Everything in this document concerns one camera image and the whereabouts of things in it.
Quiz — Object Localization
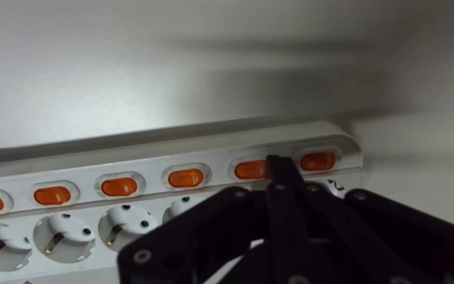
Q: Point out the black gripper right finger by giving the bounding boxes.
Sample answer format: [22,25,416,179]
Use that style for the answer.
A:
[282,155,454,284]

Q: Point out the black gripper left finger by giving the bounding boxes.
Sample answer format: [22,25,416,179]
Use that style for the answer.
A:
[116,153,291,284]

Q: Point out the white power strip orange switches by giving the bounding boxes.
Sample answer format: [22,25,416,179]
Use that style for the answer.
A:
[0,120,364,284]

